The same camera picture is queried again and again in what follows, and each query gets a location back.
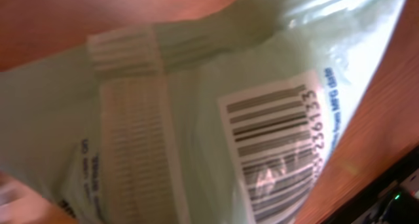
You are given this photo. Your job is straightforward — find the mint green wipes pack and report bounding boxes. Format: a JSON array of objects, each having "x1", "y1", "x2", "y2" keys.
[{"x1": 1, "y1": 0, "x2": 406, "y2": 223}]

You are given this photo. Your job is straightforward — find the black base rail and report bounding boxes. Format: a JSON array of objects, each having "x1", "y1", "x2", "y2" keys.
[{"x1": 323, "y1": 147, "x2": 418, "y2": 224}]

